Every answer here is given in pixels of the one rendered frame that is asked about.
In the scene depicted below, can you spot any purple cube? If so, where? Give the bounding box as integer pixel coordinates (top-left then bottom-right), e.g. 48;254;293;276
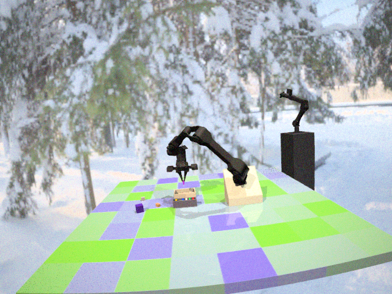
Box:
135;203;144;213

